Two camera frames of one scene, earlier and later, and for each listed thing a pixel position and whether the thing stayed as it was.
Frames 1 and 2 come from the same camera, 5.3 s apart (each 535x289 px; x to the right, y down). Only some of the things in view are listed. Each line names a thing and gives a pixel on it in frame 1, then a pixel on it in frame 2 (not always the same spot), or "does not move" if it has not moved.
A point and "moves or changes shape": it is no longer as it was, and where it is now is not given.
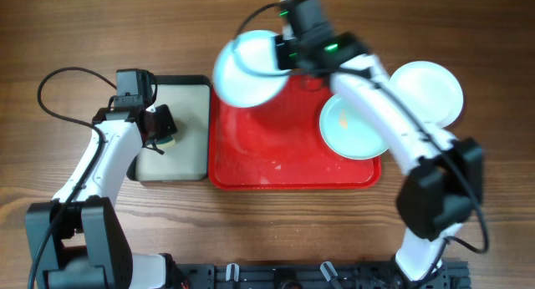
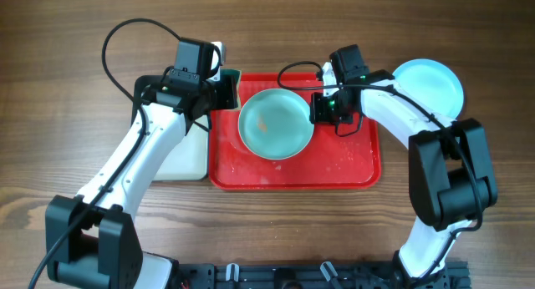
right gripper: (280, 47) → (318, 114)
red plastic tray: (279, 145) does not move
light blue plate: (349, 132) → (275, 124)
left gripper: (168, 125) → (215, 107)
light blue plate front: (246, 72) → (433, 85)
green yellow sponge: (165, 143) moves or changes shape
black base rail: (317, 276) does not move
